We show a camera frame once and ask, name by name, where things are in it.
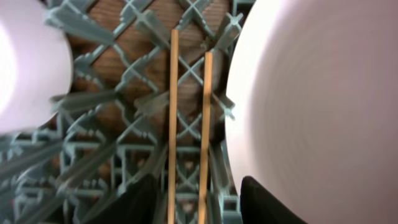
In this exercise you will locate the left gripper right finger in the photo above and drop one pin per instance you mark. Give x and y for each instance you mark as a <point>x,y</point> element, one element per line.
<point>259,206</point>

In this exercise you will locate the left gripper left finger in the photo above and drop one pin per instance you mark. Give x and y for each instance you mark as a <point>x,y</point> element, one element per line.
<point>135,206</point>

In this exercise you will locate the large white plate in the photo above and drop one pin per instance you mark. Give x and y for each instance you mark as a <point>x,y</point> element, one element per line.
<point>314,86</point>

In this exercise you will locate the small white bowl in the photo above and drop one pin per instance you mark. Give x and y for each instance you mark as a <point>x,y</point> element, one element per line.
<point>36,65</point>

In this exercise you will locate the grey plastic dish rack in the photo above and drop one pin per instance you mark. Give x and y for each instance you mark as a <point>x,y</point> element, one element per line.
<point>114,128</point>

